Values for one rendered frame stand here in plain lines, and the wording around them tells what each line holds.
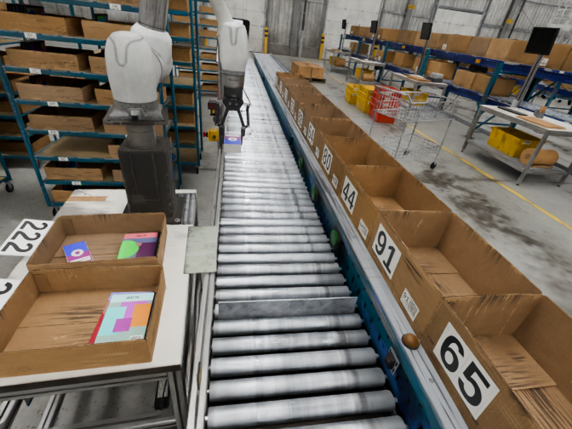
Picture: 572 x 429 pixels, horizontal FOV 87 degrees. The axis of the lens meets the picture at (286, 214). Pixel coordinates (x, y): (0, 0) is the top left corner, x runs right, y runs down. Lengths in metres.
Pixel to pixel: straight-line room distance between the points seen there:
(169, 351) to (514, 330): 0.97
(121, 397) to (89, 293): 0.76
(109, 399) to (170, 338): 0.87
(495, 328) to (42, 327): 1.27
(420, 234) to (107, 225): 1.23
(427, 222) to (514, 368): 0.50
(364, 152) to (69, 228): 1.50
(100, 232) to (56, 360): 0.59
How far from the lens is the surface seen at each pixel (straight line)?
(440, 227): 1.27
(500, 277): 1.12
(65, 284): 1.22
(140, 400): 1.80
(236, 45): 1.24
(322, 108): 2.55
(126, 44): 1.29
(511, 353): 1.07
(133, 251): 1.27
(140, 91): 1.29
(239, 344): 0.99
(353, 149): 1.85
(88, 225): 1.44
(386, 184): 1.55
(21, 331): 1.17
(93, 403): 1.86
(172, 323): 1.05
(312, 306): 1.06
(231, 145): 1.30
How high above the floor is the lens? 1.56
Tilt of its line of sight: 32 degrees down
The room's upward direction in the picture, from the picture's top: 7 degrees clockwise
